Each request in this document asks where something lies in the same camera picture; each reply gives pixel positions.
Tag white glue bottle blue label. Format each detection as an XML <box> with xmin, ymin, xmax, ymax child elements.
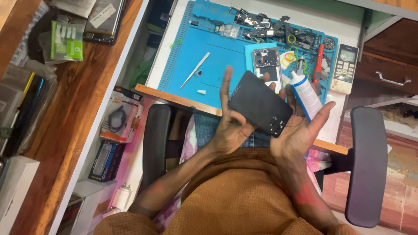
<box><xmin>289</xmin><ymin>56</ymin><xmax>324</xmax><ymax>122</ymax></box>

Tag wooden drawer cabinet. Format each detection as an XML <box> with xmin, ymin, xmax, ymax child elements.
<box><xmin>354</xmin><ymin>18</ymin><xmax>418</xmax><ymax>97</ymax></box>

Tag white charger adapter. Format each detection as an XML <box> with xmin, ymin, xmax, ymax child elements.
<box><xmin>111</xmin><ymin>183</ymin><xmax>133</xmax><ymax>211</ymax></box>

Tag stack of phones in sleeves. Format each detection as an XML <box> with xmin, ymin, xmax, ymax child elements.
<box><xmin>0</xmin><ymin>64</ymin><xmax>59</xmax><ymax>158</ymax></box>

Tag phone with white sticker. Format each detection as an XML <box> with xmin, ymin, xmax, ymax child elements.
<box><xmin>83</xmin><ymin>0</ymin><xmax>126</xmax><ymax>46</ymax></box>

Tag black phone back cover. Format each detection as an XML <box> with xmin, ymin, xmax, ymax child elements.
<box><xmin>228</xmin><ymin>70</ymin><xmax>294</xmax><ymax>138</ymax></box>

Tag blue black product box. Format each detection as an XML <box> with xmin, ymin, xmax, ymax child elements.
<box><xmin>88</xmin><ymin>140</ymin><xmax>126</xmax><ymax>183</ymax></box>

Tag black chair right armrest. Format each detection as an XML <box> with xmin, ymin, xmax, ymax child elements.
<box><xmin>345</xmin><ymin>106</ymin><xmax>388</xmax><ymax>228</ymax></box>

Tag person's brown shirt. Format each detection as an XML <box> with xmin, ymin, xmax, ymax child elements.
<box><xmin>94</xmin><ymin>147</ymin><xmax>360</xmax><ymax>235</ymax></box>

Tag blue silicone repair mat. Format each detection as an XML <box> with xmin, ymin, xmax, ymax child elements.
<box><xmin>158</xmin><ymin>0</ymin><xmax>338</xmax><ymax>110</ymax></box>

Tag metal tweezers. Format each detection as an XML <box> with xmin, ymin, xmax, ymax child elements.
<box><xmin>179</xmin><ymin>52</ymin><xmax>211</xmax><ymax>90</ymax></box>

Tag heap of black phone parts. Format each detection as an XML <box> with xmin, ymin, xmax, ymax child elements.
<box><xmin>229</xmin><ymin>6</ymin><xmax>324</xmax><ymax>51</ymax></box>

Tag black chair armrest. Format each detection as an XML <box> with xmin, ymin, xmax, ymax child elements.
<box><xmin>345</xmin><ymin>106</ymin><xmax>388</xmax><ymax>228</ymax></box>
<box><xmin>142</xmin><ymin>104</ymin><xmax>172</xmax><ymax>194</ymax></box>

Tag black chair left armrest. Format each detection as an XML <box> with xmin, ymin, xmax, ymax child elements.
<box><xmin>142</xmin><ymin>104</ymin><xmax>172</xmax><ymax>194</ymax></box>

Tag person's left hand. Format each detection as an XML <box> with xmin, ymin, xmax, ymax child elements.
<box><xmin>206</xmin><ymin>65</ymin><xmax>255</xmax><ymax>154</ymax></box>

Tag large white box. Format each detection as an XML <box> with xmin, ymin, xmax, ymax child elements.
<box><xmin>0</xmin><ymin>156</ymin><xmax>40</xmax><ymax>235</ymax></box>

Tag white remote control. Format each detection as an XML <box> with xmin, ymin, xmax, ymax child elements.
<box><xmin>329</xmin><ymin>44</ymin><xmax>359</xmax><ymax>95</ymax></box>

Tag metal drawer handle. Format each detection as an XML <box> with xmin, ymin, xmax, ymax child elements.
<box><xmin>374</xmin><ymin>71</ymin><xmax>411</xmax><ymax>87</ymax></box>

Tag small clear plastic bag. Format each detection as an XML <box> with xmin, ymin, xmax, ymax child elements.
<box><xmin>219</xmin><ymin>23</ymin><xmax>240</xmax><ymax>40</ymax></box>

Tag person's blue jeans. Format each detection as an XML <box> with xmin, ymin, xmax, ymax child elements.
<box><xmin>193</xmin><ymin>112</ymin><xmax>272</xmax><ymax>149</ymax></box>

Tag person's right hand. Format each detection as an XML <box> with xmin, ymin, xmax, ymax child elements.
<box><xmin>261</xmin><ymin>73</ymin><xmax>337</xmax><ymax>159</ymax></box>

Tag bunch of coloured rubber bands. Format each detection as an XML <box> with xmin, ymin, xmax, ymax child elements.
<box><xmin>280</xmin><ymin>34</ymin><xmax>310</xmax><ymax>79</ymax></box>

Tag red handled tool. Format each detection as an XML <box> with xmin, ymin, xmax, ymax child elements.
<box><xmin>312</xmin><ymin>44</ymin><xmax>325</xmax><ymax>84</ymax></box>

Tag green cloth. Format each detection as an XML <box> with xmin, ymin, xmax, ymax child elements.
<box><xmin>129</xmin><ymin>52</ymin><xmax>158</xmax><ymax>89</ymax></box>

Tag orange packaged cable box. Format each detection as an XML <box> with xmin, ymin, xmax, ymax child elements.
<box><xmin>99</xmin><ymin>86</ymin><xmax>144</xmax><ymax>144</ymax></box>

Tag opened smartphone without back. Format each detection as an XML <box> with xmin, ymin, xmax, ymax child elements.
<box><xmin>252</xmin><ymin>48</ymin><xmax>284</xmax><ymax>94</ymax></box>

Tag clear plastic bags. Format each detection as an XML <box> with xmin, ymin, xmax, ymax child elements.
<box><xmin>49</xmin><ymin>0</ymin><xmax>97</xmax><ymax>19</ymax></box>

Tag green blister pack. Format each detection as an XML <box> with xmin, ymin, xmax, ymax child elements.
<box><xmin>50</xmin><ymin>20</ymin><xmax>84</xmax><ymax>62</ymax></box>

